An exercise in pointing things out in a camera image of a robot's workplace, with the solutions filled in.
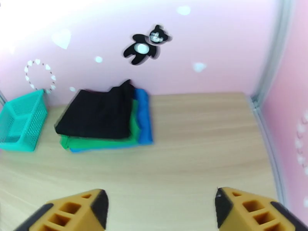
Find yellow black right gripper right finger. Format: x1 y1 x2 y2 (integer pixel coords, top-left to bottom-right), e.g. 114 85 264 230
214 187 308 231

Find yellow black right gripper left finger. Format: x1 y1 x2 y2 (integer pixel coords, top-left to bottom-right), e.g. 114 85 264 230
14 188 109 231

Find green ribbed shirt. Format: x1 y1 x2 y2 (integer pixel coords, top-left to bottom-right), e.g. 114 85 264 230
59 99 140 151

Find black garment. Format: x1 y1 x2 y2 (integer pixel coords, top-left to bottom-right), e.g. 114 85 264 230
55 79 135 140

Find blue t-shirt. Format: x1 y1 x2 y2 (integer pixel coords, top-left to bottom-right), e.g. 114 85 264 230
71 88 154 153

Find teal plastic laundry basket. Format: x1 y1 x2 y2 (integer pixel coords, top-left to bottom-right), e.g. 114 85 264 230
0 89 48 152

